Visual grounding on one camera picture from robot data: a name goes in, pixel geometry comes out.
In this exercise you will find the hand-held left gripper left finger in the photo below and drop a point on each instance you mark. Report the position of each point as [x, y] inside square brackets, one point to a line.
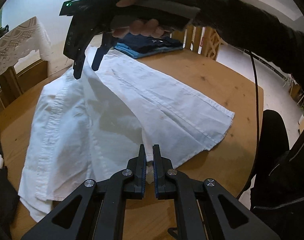
[142, 170]

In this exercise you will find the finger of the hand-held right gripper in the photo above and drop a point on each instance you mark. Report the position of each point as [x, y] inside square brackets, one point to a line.
[78, 67]
[97, 58]

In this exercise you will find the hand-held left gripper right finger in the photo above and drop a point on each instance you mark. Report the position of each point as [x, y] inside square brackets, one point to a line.
[156, 170]

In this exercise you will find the white button-up shirt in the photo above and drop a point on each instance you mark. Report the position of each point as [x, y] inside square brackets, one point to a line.
[92, 120]

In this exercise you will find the person's right forearm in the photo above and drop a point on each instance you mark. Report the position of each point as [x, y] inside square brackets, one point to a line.
[254, 22]

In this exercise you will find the pile of dark clothes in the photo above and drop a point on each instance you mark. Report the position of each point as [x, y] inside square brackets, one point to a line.
[4, 205]

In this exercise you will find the folded blue garment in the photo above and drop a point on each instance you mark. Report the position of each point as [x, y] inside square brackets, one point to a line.
[132, 51]

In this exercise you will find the folded navy shirt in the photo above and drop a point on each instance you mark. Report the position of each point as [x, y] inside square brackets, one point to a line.
[142, 42]

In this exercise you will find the white lace tablecloth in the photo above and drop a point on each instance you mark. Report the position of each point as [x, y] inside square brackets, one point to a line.
[17, 40]

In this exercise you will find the dark tea tray with teapot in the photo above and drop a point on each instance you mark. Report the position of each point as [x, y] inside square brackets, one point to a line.
[3, 29]

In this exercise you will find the wooden slatted railing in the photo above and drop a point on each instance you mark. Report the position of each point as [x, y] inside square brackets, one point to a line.
[206, 42]

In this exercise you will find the person's right leg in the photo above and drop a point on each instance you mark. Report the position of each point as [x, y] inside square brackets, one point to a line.
[274, 135]

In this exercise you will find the person's black jacket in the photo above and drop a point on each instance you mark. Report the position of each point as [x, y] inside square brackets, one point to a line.
[286, 192]

